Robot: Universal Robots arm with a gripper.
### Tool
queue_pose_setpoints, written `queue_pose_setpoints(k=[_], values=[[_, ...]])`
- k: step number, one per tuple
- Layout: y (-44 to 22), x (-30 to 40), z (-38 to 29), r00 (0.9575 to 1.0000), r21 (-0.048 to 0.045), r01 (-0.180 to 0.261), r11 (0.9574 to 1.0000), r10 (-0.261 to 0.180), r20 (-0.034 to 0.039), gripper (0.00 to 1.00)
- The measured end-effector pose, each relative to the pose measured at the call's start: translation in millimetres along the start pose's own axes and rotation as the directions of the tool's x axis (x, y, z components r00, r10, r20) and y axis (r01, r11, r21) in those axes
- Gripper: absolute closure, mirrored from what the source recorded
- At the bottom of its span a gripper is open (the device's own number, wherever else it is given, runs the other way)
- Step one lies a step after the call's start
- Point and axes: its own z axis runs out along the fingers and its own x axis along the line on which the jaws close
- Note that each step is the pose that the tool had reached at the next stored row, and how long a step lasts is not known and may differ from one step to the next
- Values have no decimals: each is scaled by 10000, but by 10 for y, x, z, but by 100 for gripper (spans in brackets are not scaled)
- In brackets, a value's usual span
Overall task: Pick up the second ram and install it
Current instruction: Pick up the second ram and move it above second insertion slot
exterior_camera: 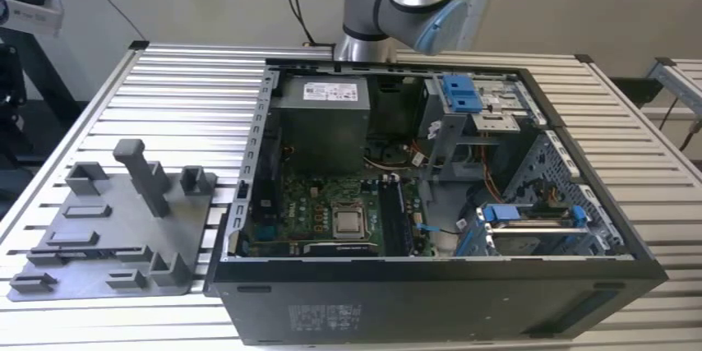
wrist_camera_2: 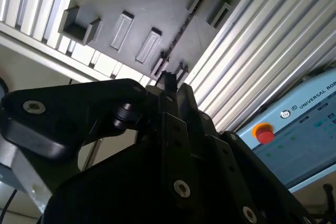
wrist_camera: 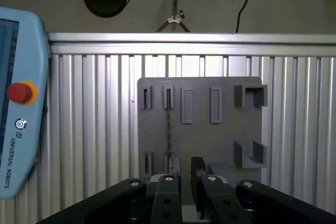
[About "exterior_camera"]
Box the black RAM slot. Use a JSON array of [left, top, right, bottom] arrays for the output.
[[384, 180, 403, 256], [392, 180, 409, 256], [379, 180, 395, 256]]

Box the black metal stand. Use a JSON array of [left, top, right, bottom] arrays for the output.
[[0, 25, 82, 167]]

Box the grey parts rack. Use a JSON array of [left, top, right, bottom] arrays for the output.
[[8, 139, 220, 303]]

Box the grey power supply unit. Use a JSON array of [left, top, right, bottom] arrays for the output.
[[271, 75, 372, 178]]

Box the green motherboard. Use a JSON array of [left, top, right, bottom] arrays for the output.
[[240, 176, 437, 257]]

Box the metal CPU socket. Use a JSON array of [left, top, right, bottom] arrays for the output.
[[328, 201, 369, 242]]

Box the silver CPU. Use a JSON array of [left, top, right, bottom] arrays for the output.
[[332, 210, 367, 239]]

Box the black graphics card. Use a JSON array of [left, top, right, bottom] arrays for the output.
[[301, 241, 384, 258]]

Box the blue plastic drive latch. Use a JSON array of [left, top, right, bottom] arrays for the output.
[[440, 74, 484, 114]]

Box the black PC case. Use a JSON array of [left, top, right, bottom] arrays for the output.
[[201, 57, 670, 346]]

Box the grey metal drive cage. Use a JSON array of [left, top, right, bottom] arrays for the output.
[[419, 73, 549, 182]]

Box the blue disk carrier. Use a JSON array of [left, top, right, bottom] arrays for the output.
[[480, 204, 587, 229]]

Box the metal disk bay cage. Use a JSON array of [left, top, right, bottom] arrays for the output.
[[452, 201, 626, 260]]

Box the aluminium side table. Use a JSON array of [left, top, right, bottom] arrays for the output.
[[640, 57, 702, 150]]

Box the black cable blue plug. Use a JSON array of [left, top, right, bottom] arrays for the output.
[[415, 222, 471, 237]]

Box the orange yellow wire bundle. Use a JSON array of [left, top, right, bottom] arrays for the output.
[[404, 139, 497, 206]]

